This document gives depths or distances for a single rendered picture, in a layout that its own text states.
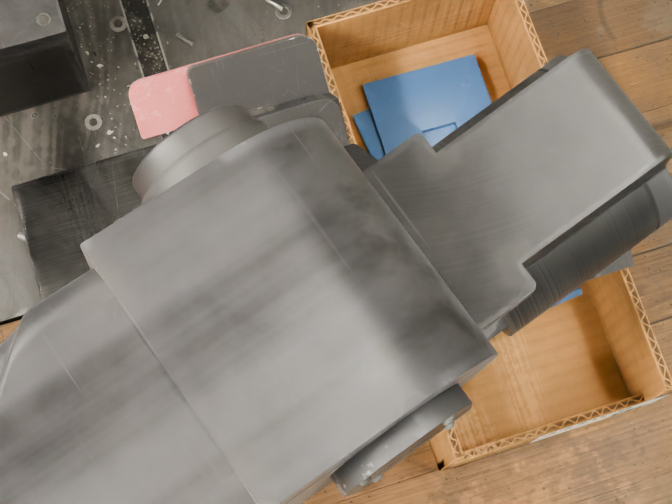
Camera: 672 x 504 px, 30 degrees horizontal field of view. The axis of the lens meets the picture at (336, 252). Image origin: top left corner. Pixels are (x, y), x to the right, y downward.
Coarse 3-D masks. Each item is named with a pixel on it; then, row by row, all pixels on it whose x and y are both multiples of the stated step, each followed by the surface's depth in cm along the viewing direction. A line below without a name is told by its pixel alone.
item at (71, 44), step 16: (64, 16) 69; (48, 48) 68; (64, 48) 68; (0, 64) 68; (16, 64) 68; (32, 64) 69; (48, 64) 70; (64, 64) 70; (80, 64) 71; (0, 80) 70; (16, 80) 70; (32, 80) 71; (48, 80) 71; (64, 80) 72; (80, 80) 73; (0, 96) 71; (16, 96) 72; (32, 96) 73; (48, 96) 73; (64, 96) 74; (0, 112) 73
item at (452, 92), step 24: (408, 72) 74; (432, 72) 74; (456, 72) 74; (480, 72) 74; (384, 96) 74; (408, 96) 74; (432, 96) 74; (456, 96) 74; (480, 96) 74; (384, 120) 74; (408, 120) 74; (432, 120) 74; (456, 120) 74; (384, 144) 73
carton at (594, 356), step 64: (384, 0) 69; (448, 0) 71; (512, 0) 70; (384, 64) 75; (512, 64) 74; (576, 320) 72; (640, 320) 65; (512, 384) 71; (576, 384) 71; (640, 384) 68; (448, 448) 64
